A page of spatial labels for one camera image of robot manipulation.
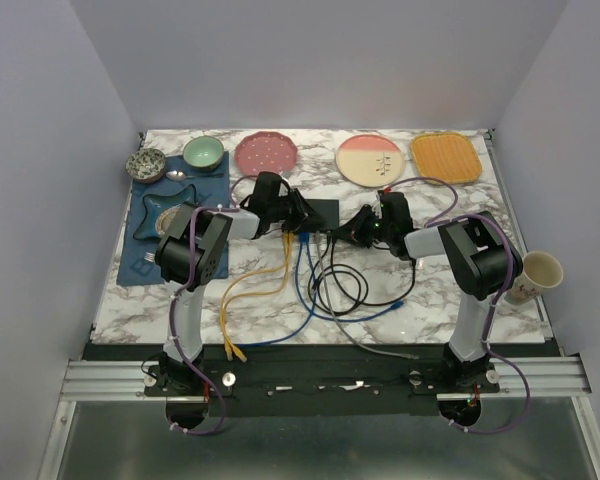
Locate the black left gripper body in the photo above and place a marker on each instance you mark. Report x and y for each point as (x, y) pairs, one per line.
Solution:
(287, 210)

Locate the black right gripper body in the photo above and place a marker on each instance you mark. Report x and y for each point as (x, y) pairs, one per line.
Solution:
(384, 230)

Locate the black network switch box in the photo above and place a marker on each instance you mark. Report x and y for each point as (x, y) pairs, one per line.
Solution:
(324, 216)

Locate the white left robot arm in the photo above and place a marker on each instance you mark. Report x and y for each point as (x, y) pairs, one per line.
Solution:
(190, 251)

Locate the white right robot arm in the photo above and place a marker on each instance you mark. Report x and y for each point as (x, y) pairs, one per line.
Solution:
(483, 263)

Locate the pink dotted plate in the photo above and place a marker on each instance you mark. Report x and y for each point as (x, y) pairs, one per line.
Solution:
(265, 151)

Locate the cream and pink plate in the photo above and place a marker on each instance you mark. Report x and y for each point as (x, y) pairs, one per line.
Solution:
(370, 160)

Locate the green ceramic bowl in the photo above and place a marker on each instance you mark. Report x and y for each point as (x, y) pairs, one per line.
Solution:
(203, 152)

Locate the orange woven square tray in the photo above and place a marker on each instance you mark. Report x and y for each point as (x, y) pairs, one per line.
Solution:
(447, 156)

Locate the silver spoon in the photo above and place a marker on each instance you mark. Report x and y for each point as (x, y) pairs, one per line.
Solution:
(175, 175)

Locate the small round saucer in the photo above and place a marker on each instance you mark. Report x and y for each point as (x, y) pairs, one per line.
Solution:
(164, 220)

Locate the blue star shaped dish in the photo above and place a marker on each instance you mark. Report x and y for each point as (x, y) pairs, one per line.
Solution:
(145, 210)

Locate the patterned small bowl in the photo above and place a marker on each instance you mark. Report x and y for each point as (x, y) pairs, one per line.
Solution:
(146, 166)

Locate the blue cloth placemat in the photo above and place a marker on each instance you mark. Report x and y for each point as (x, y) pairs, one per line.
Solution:
(133, 270)

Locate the floral paper cup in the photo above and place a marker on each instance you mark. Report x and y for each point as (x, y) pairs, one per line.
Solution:
(541, 271)

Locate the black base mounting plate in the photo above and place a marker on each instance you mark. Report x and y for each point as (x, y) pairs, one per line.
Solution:
(416, 379)

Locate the aluminium frame rail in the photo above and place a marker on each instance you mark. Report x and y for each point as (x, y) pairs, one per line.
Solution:
(547, 377)

